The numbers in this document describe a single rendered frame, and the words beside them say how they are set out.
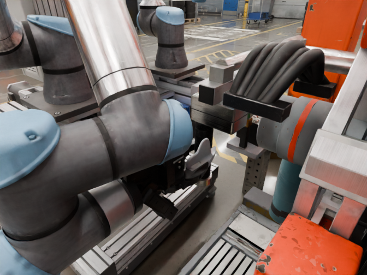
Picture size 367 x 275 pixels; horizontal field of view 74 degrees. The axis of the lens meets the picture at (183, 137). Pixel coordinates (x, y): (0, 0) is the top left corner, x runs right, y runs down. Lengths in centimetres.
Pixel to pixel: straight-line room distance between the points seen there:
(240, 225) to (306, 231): 106
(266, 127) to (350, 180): 28
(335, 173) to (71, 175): 25
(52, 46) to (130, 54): 49
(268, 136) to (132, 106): 33
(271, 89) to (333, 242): 19
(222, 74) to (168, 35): 71
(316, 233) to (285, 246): 4
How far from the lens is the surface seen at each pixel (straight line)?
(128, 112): 27
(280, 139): 52
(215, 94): 39
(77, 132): 26
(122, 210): 34
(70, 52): 79
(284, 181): 75
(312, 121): 51
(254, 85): 35
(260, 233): 135
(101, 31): 31
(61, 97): 80
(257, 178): 152
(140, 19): 124
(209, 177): 53
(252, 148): 124
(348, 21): 101
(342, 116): 29
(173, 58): 110
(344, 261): 30
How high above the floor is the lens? 110
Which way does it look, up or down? 31 degrees down
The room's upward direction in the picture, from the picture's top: straight up
